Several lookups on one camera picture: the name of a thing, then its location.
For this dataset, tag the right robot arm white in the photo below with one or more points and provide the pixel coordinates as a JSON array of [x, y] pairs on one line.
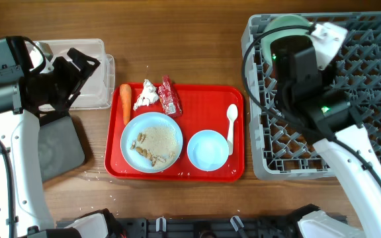
[[303, 58]]

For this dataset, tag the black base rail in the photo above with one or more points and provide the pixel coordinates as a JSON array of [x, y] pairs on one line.
[[261, 227]]

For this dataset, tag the white plastic spoon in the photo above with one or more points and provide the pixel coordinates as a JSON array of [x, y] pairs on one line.
[[232, 113]]

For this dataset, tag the red snack wrapper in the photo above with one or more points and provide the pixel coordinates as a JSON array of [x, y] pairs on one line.
[[169, 98]]

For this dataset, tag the orange carrot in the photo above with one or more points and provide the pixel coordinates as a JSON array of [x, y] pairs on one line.
[[126, 100]]

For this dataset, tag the light blue bowl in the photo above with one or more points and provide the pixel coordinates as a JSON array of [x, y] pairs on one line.
[[208, 150]]

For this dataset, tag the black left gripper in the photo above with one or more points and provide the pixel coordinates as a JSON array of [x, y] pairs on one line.
[[74, 77]]

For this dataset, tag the grey dishwasher rack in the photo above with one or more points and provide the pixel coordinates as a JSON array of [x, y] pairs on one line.
[[278, 151]]

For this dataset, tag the mint green bowl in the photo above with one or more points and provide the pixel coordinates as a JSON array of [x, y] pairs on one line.
[[285, 20]]

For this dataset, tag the clear plastic bin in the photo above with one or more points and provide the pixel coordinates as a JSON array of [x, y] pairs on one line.
[[97, 92]]

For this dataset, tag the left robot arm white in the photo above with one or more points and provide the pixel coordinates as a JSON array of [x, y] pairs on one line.
[[23, 89]]

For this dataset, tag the crumpled white tissue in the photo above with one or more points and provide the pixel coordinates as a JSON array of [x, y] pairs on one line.
[[147, 96]]

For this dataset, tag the black bin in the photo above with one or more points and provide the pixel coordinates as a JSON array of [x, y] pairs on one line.
[[39, 150]]

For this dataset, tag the light blue plate with rice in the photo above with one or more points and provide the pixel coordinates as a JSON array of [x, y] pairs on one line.
[[151, 142]]

